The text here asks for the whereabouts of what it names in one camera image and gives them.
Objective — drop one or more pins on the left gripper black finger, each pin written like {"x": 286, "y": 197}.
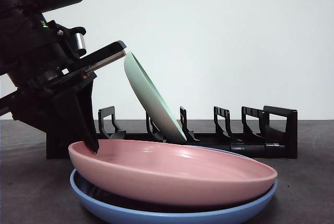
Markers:
{"x": 78, "y": 111}

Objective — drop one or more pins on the green round plate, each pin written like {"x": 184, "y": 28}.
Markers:
{"x": 151, "y": 98}

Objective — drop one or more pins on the pink round plate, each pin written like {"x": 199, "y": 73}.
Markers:
{"x": 169, "y": 182}

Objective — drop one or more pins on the blue round plate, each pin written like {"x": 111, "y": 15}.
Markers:
{"x": 130, "y": 216}

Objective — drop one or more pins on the black plastic dish rack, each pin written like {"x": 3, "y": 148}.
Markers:
{"x": 287, "y": 132}

